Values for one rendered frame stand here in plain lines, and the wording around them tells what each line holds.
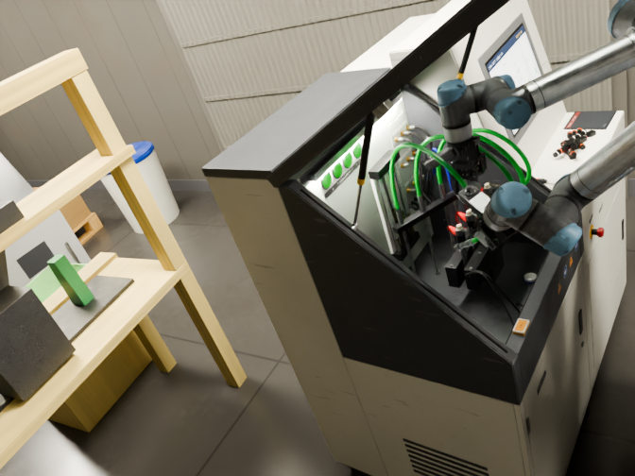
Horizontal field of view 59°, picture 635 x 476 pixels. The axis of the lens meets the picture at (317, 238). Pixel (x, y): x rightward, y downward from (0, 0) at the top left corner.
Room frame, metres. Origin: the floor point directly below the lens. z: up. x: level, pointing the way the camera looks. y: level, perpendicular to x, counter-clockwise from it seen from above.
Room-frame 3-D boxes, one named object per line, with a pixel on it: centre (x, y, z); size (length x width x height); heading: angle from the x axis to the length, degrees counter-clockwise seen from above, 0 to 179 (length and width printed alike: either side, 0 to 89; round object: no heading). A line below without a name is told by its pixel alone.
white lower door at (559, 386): (1.23, -0.60, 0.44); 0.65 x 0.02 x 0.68; 135
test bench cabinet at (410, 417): (1.43, -0.40, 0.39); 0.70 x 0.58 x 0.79; 135
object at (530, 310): (1.24, -0.59, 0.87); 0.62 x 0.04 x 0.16; 135
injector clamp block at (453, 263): (1.49, -0.50, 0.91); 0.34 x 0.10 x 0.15; 135
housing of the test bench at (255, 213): (1.98, -0.34, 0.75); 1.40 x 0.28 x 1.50; 135
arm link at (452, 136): (1.37, -0.46, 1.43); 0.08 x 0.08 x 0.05
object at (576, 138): (1.83, -1.04, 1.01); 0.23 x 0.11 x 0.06; 135
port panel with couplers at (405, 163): (1.76, -0.40, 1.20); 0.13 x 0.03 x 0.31; 135
